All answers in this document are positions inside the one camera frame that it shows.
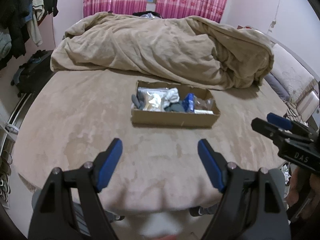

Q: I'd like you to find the cartoon tissue pack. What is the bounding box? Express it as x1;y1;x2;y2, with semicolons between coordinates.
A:
194;109;214;115

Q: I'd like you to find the blue tissue pack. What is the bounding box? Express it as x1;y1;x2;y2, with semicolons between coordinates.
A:
182;93;195;113

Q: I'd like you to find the grey dotted sock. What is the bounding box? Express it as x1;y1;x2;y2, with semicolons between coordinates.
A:
131;88;185;113

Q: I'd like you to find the cotton swab bag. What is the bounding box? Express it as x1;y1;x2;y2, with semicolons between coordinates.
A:
137;87;168;112

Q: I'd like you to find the white sock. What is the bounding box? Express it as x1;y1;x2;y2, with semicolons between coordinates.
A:
164;88;180;103

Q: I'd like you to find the person's right hand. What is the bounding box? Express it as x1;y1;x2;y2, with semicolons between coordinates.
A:
286;167;319;222

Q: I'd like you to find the grey pillow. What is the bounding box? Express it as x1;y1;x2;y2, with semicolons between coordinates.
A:
265;73;290;101

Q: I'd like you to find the grey trouser leg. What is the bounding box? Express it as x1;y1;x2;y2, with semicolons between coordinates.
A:
268;168;285;202

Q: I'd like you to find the white padded headboard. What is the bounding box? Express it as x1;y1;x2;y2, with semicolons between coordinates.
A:
268;36;319;122

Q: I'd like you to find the clear plastic bag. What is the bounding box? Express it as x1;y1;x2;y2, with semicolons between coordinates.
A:
194;96;215;111

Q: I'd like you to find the beige bed sheet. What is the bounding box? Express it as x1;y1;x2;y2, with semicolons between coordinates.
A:
13;70;287;213

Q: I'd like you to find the brown cardboard box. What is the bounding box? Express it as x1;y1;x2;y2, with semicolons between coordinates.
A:
131;80;220;128

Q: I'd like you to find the beige duvet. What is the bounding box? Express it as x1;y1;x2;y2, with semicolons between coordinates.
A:
50;12;274;90

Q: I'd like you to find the dark bag on floor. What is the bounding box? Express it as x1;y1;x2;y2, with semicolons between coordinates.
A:
10;50;54;98

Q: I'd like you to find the hanging clothes pile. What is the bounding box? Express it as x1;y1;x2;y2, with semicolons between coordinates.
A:
1;0;59;69

